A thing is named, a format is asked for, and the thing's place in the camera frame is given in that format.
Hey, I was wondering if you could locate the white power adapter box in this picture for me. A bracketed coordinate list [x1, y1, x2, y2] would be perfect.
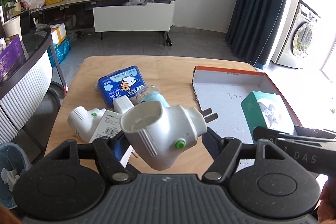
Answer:
[89, 109, 133, 168]

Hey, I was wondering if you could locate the white usb charger cube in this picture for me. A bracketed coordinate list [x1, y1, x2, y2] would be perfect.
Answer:
[113, 96, 134, 114]

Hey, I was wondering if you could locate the white plug socket green button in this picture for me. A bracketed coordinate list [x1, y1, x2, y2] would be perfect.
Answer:
[120, 101, 218, 170]

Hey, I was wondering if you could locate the light blue toothpick jar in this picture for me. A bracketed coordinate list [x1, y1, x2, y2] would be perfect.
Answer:
[130, 85, 170, 107]

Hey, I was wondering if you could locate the blue plastic case cartoon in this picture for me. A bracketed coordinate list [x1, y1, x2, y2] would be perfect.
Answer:
[97, 65, 146, 108]

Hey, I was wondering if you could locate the person's right hand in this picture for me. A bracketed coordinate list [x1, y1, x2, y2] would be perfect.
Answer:
[317, 181, 335, 223]

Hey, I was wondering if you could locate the person's left hand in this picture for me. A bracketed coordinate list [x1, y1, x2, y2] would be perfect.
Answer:
[0, 205, 21, 224]

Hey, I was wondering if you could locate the orange white cardboard box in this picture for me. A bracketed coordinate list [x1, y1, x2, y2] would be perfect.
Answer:
[193, 66, 301, 144]

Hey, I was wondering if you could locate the teal white small carton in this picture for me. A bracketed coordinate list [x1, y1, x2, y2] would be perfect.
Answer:
[240, 91, 294, 143]

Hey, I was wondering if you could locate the silver washing machine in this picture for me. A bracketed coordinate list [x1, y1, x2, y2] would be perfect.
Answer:
[272, 0, 320, 69]

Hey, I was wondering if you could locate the blue trash bin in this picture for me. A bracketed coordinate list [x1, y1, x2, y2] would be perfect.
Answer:
[1, 143, 32, 209]

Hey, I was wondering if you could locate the blue plastic bag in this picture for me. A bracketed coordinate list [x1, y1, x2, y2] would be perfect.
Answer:
[47, 36, 71, 68]

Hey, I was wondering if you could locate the curved white ribbed counter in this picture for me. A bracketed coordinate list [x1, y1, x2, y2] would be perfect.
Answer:
[1, 24, 52, 143]

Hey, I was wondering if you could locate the black roll on floor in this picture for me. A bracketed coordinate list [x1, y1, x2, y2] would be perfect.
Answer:
[166, 35, 173, 47]

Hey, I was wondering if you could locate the white yellow cardboard box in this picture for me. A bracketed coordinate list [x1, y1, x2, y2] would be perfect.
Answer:
[50, 23, 67, 45]

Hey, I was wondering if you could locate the white black tv cabinet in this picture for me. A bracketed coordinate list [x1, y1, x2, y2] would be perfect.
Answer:
[31, 0, 177, 46]

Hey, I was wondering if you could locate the purple box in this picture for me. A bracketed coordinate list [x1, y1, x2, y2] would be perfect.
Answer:
[1, 35, 26, 81]

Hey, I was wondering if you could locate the white paper cup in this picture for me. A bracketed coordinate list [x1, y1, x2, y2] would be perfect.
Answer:
[2, 15, 22, 40]

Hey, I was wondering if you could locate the dark blue curtain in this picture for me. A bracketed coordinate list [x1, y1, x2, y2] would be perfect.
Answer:
[225, 0, 286, 69]

